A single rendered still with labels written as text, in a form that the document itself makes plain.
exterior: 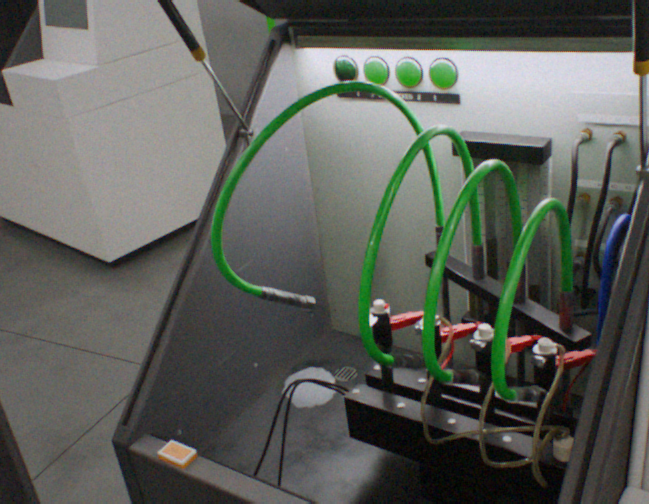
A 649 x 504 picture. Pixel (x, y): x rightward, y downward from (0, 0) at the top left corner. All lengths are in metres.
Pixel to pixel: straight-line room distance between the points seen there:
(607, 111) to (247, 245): 0.61
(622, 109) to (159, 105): 3.05
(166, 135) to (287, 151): 2.64
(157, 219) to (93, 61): 0.84
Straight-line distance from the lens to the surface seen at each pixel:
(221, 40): 6.03
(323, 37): 1.29
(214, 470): 1.14
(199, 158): 4.13
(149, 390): 1.23
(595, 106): 1.15
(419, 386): 1.17
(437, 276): 0.86
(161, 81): 3.95
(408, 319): 1.12
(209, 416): 1.35
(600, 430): 0.92
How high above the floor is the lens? 1.70
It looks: 27 degrees down
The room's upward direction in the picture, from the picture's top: 8 degrees counter-clockwise
